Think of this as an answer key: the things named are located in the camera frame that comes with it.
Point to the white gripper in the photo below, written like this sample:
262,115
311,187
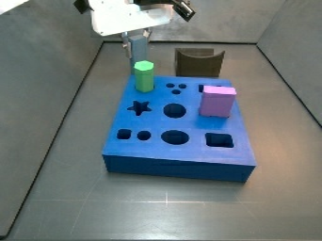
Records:
120,16

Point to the blue shape sorter board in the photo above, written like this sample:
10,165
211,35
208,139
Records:
160,137

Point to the green hexagonal prism block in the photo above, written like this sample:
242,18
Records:
143,69

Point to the black curved holder stand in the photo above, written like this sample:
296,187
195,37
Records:
197,62

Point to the purple rectangular block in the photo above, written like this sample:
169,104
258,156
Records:
216,101

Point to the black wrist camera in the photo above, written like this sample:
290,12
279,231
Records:
179,5

